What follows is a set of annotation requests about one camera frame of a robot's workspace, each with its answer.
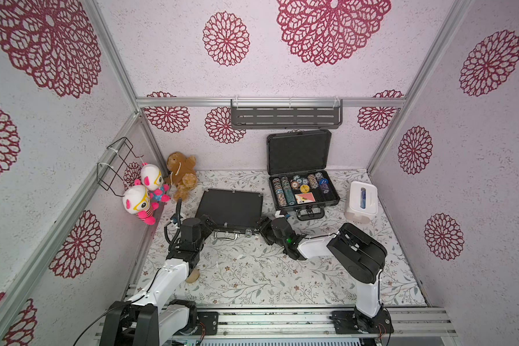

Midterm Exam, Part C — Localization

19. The black textured poker case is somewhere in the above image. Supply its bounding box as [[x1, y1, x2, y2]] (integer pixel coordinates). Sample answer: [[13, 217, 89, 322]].
[[192, 189, 263, 239]]

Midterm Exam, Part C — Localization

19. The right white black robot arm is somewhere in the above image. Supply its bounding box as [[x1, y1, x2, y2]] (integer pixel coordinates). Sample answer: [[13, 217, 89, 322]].
[[259, 216, 394, 337]]

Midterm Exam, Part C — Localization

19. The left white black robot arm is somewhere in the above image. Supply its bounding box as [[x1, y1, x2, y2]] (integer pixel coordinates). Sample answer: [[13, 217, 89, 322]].
[[99, 216, 217, 345]]

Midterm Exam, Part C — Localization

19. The floral table mat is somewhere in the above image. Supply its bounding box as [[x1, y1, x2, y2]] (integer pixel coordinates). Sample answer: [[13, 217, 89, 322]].
[[136, 169, 428, 308]]

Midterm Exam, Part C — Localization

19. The brown teddy bear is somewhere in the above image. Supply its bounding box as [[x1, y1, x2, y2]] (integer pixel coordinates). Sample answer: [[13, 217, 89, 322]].
[[167, 151, 198, 202]]

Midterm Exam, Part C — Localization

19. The lower white pink plush doll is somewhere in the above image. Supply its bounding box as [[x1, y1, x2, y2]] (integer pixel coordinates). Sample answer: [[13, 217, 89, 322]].
[[122, 185, 159, 226]]

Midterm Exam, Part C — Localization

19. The white pink plush doll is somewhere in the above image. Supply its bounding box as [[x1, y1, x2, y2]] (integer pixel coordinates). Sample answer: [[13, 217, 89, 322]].
[[134, 164, 170, 203], [122, 185, 159, 226]]

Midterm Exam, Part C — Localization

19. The upper white pink plush doll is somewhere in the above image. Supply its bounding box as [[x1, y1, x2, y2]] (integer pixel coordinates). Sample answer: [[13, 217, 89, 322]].
[[134, 164, 170, 203]]

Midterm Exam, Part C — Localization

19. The white tissue box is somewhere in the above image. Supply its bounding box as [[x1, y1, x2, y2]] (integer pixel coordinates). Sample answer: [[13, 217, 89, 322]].
[[344, 181, 379, 223]]

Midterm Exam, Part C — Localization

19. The black wire basket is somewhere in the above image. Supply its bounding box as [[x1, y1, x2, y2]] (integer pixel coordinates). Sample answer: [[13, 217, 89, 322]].
[[95, 136, 144, 198]]

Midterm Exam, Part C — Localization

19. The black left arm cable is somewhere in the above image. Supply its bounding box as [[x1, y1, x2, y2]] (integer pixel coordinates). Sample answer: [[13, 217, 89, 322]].
[[71, 302, 126, 346]]

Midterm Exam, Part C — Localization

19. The grey wall shelf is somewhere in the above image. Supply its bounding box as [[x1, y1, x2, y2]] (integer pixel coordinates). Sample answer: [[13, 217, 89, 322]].
[[229, 99, 343, 130]]

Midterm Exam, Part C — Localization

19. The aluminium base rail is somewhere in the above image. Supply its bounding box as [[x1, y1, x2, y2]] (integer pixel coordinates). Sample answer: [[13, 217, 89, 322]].
[[155, 306, 459, 343]]

